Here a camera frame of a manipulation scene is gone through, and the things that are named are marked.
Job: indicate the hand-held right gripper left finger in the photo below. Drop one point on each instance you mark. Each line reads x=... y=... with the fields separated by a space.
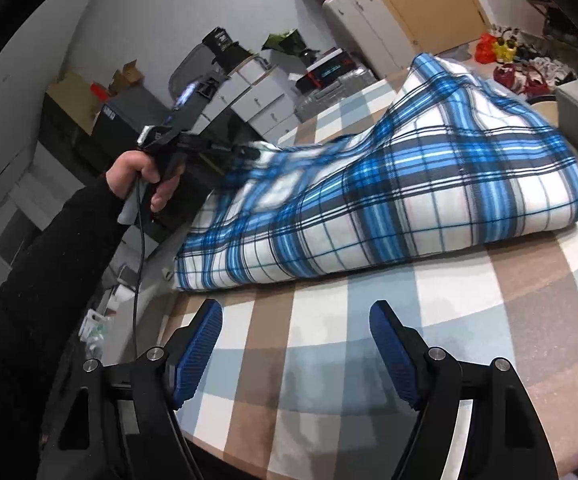
x=196 y=355

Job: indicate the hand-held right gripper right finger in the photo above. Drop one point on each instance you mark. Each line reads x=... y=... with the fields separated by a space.
x=394 y=355

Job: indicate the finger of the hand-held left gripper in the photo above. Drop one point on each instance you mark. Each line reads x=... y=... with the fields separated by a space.
x=229 y=150

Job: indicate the blue plaid shirt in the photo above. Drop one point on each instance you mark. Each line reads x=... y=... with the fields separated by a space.
x=394 y=175

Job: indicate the person's left forearm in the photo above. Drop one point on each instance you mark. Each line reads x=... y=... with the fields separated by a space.
x=54 y=270

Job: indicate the person's left hand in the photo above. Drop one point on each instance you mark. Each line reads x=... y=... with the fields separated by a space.
x=134 y=175

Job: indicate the black cabinet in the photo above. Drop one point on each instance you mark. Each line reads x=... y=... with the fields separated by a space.
x=129 y=120

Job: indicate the checked bed sheet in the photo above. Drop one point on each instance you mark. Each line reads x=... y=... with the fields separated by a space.
x=344 y=320

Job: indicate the white drawer desk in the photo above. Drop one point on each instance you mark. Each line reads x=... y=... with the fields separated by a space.
x=259 y=95

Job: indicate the open cardboard box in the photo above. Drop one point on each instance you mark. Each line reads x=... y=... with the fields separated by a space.
x=126 y=77

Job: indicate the red packet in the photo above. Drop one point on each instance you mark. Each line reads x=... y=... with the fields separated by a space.
x=100 y=95

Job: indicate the flat cardboard sheet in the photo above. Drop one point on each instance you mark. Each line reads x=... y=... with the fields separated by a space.
x=71 y=97

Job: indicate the silver hard suitcase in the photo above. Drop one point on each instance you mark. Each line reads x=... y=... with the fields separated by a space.
x=334 y=95

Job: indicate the tall black wardrobe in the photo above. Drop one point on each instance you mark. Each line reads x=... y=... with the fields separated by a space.
x=64 y=135

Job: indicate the green wrapped bouquet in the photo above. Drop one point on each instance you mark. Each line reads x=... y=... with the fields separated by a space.
x=284 y=42

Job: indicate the black shoe box red stripe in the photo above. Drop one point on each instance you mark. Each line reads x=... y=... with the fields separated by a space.
x=326 y=67

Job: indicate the white hard suitcase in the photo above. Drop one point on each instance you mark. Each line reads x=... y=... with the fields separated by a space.
x=364 y=30

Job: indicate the wooden door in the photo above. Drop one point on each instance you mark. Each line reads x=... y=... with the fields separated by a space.
x=419 y=0

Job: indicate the orange plastic bag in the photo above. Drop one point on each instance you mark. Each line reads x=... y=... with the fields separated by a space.
x=491 y=47

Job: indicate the red shoes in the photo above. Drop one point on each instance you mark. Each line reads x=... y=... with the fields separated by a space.
x=519 y=77

